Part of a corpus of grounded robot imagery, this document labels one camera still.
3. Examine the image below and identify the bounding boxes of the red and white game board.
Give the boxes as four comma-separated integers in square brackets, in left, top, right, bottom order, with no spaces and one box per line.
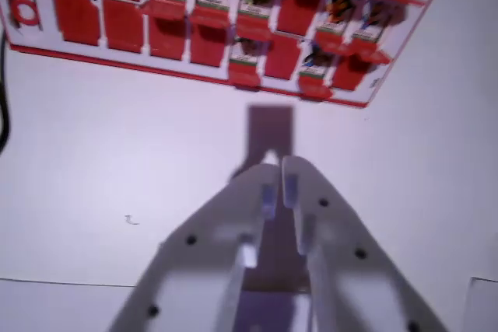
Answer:
[0,0,458,110]

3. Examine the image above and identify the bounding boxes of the black cable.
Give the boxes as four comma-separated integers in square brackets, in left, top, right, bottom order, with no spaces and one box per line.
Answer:
[0,30,12,152]

